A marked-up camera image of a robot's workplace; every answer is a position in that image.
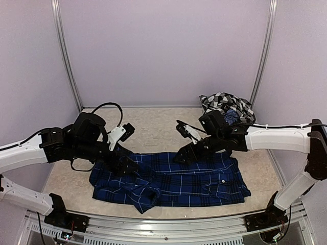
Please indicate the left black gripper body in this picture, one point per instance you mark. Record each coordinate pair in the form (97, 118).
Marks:
(117, 170)

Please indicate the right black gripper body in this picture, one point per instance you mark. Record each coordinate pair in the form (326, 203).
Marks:
(197, 155)

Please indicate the blue plaid long sleeve shirt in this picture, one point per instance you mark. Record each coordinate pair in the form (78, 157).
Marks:
(160, 181)

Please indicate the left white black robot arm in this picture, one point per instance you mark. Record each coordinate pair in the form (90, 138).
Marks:
(85, 139)

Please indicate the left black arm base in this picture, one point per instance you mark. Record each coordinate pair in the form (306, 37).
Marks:
(61, 218)

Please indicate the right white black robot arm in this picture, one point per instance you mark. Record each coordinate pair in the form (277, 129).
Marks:
(306, 138)

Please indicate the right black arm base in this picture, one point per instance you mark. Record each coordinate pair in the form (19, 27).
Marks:
(270, 217)

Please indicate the small blue check shirt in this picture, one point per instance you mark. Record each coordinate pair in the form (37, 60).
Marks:
(231, 117)

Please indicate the black white checkered shirt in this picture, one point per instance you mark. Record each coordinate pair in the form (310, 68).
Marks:
(223, 101)

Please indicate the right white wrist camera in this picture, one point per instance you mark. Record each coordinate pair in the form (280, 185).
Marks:
(186, 131)

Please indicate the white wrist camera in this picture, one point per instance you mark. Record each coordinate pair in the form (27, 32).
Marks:
(186, 131)
(120, 133)

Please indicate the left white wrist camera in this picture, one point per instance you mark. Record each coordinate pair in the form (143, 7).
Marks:
(120, 133)

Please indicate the front aluminium rail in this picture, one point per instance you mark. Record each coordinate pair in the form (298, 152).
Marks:
(234, 229)

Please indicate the left aluminium frame post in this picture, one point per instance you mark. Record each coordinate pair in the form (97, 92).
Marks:
(64, 53)

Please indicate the aluminium frame post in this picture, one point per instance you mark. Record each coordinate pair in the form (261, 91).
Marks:
(265, 50)
(64, 53)

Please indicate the right aluminium frame post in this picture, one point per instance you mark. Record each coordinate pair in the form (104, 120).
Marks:
(265, 50)

